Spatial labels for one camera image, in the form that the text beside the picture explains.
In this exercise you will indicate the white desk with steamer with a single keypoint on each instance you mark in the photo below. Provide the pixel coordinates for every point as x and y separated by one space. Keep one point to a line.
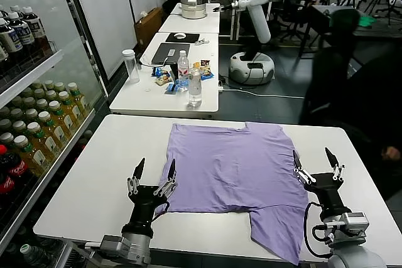
188 24

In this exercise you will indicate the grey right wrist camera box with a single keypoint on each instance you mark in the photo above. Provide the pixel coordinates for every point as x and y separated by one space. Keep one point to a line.
356 221

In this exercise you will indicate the white computer mouse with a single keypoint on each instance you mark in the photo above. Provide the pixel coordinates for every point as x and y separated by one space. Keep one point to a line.
179 35

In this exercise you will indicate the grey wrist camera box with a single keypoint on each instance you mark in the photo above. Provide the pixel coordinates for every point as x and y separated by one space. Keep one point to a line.
111 244
356 221

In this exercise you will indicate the beige snack pack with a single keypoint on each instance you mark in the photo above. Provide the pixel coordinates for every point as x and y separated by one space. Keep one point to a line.
163 79

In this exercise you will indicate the cola bottle red label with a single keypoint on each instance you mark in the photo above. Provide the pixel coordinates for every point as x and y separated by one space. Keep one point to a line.
17 167
6 184

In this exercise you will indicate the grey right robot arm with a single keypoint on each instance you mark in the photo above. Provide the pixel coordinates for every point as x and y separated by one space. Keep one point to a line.
355 258

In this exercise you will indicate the clear plastic water bottle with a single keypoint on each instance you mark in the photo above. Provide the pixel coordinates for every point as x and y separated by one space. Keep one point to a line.
195 89

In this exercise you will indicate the clear jar white lid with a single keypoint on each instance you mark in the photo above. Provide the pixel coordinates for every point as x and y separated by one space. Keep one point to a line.
132 67

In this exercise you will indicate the white desk with snacks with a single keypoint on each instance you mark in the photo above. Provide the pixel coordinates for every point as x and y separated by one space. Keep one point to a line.
147 101

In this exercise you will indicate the yellow tea bottle white cap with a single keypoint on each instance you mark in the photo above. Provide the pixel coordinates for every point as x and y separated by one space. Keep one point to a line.
59 120
77 98
31 112
37 85
41 102
26 92
68 109
31 158
42 145
4 123
39 93
59 86
51 133
15 112
29 101
19 125
49 84
3 111
7 137
50 93
16 101

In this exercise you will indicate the yellow snack pack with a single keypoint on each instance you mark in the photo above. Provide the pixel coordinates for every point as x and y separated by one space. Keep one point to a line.
196 65

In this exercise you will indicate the dark snack pack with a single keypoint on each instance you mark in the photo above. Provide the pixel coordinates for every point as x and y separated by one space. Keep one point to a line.
205 63

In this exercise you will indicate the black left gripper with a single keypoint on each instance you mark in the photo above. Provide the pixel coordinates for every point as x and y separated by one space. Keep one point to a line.
143 205

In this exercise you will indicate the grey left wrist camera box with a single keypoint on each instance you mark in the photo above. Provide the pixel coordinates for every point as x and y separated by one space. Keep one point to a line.
111 244

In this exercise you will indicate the dark grey laptop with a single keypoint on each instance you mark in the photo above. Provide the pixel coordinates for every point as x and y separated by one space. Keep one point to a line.
169 53

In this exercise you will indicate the dark tea bottle white cap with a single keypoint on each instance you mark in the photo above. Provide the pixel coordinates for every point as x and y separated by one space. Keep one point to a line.
15 7
9 42
22 37
3 12
33 28

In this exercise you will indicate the purple t-shirt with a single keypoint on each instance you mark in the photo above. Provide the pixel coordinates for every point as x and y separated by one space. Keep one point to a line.
232 167

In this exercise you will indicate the glass door beverage cooler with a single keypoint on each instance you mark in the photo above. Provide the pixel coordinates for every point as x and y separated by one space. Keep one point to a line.
31 73

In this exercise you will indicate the water bottle green label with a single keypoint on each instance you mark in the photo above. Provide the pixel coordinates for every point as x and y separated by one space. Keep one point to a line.
31 257

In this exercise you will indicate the steel steamer pot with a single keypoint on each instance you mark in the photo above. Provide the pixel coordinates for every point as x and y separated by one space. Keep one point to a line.
193 6

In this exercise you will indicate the white humanoid wheeled robot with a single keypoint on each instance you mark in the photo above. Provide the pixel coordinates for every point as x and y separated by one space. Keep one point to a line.
259 23

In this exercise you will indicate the blue snack pack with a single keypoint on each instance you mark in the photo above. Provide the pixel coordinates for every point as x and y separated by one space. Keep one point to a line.
176 87
158 71
207 75

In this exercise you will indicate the person in black clothes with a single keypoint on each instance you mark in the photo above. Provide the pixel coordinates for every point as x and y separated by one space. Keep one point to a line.
345 76

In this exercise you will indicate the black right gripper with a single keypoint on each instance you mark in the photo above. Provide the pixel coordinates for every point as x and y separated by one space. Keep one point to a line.
326 192

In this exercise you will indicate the water bottle red label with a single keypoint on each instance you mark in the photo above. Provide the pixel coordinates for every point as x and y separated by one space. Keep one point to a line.
183 67

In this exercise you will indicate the black metal table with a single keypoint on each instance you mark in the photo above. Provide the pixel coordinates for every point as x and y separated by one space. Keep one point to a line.
386 31

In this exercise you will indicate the brown cardboard box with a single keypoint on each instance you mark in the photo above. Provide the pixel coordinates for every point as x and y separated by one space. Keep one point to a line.
147 29

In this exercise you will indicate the black mouse pad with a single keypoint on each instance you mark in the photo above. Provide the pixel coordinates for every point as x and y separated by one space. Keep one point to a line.
191 37

